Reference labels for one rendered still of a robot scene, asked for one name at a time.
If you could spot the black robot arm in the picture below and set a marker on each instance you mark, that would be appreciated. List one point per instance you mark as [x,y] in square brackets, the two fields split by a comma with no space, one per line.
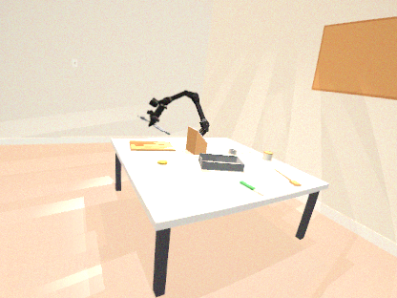
[204,124]

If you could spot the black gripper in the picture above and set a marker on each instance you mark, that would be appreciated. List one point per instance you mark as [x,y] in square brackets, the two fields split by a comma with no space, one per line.
[154,118]

